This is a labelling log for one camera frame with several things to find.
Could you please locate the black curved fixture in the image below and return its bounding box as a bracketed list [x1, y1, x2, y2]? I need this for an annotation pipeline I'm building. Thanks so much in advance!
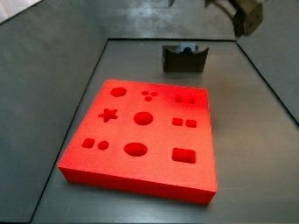
[163, 45, 210, 73]

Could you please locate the red foam shape-sorter block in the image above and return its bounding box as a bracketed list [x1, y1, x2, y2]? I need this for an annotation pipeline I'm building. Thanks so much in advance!
[59, 80, 218, 205]

